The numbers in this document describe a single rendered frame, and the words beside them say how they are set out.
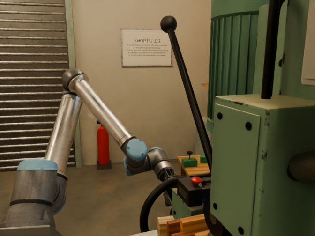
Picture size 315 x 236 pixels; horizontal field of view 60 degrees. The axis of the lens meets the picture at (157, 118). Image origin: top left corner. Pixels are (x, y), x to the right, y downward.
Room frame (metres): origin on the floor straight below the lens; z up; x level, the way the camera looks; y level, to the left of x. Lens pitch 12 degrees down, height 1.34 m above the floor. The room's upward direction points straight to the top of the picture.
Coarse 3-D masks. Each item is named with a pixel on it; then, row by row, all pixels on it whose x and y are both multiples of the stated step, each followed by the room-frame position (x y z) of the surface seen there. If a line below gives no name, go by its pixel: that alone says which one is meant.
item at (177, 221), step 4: (172, 220) 0.58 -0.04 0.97; (176, 220) 0.58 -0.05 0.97; (168, 224) 0.57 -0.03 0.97; (172, 224) 0.57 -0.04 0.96; (176, 224) 0.57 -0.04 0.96; (168, 228) 0.57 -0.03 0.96; (172, 228) 0.57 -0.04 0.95; (176, 228) 0.57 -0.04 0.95; (168, 232) 0.57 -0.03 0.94; (172, 232) 0.57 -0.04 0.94; (176, 232) 0.57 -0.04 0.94
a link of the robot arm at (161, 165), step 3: (159, 162) 1.23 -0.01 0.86; (162, 162) 1.22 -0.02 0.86; (165, 162) 1.22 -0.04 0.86; (168, 162) 1.23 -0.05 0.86; (156, 165) 1.22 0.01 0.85; (159, 165) 1.21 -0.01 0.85; (162, 165) 1.20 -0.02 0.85; (165, 165) 1.20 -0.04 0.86; (168, 165) 1.21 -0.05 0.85; (171, 165) 1.22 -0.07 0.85; (156, 168) 1.21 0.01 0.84; (159, 168) 1.20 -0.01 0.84; (162, 168) 1.19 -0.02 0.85; (156, 171) 1.20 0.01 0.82; (159, 171) 1.19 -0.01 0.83; (156, 174) 1.20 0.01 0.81
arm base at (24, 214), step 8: (16, 200) 0.89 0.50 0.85; (24, 200) 0.88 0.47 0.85; (32, 200) 0.89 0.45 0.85; (40, 200) 0.90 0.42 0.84; (16, 208) 0.86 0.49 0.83; (24, 208) 0.86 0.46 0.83; (32, 208) 0.87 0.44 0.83; (40, 208) 0.88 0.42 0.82; (48, 208) 0.91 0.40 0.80; (8, 216) 0.86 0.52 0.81; (16, 216) 0.83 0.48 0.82; (24, 216) 0.84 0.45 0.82; (32, 216) 0.84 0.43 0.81; (40, 216) 0.86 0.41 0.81; (48, 216) 0.88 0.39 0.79; (0, 224) 0.83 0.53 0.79; (8, 224) 0.81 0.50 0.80; (16, 224) 0.81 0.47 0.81; (24, 224) 0.81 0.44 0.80; (32, 224) 0.82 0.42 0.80; (40, 224) 0.84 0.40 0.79; (48, 224) 0.86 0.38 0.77
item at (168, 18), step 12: (168, 24) 0.57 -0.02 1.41; (180, 60) 0.52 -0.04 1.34; (180, 72) 0.51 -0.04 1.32; (192, 96) 0.48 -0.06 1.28; (192, 108) 0.46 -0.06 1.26; (204, 132) 0.43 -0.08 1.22; (204, 144) 0.42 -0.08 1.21; (204, 204) 0.38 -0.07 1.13; (204, 216) 0.37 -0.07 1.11; (216, 228) 0.34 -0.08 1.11
